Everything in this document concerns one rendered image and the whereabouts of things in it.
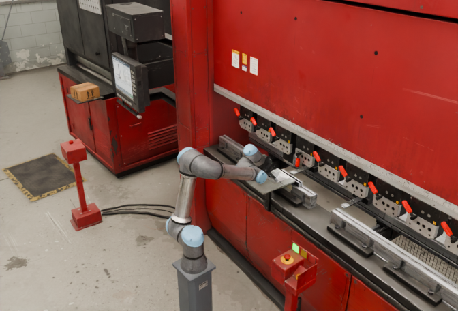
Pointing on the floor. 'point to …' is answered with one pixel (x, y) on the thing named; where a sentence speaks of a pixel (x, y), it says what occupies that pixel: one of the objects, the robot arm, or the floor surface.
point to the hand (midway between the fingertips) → (272, 178)
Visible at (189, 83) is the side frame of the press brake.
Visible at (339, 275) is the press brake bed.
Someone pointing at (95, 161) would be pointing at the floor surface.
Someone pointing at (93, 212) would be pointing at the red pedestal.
